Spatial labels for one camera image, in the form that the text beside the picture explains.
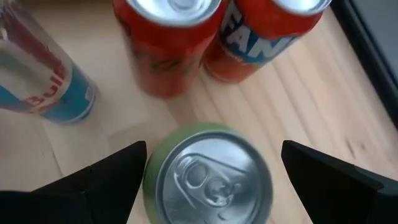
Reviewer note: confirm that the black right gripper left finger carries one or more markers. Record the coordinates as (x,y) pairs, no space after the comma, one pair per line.
(87,196)

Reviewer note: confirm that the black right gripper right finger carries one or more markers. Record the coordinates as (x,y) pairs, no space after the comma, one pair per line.
(335,193)

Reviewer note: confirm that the light green Calamansi can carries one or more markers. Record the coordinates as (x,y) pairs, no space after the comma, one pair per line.
(211,180)

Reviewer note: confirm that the blue silver Red Bull can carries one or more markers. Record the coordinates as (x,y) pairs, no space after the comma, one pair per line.
(40,77)

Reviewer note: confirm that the plain orange soda can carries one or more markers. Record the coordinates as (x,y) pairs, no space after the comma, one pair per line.
(164,46)

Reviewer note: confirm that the orange Fanta can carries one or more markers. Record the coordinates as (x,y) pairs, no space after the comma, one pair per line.
(248,40)

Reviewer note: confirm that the black table edge frame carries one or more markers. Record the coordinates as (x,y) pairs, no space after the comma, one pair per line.
(373,46)

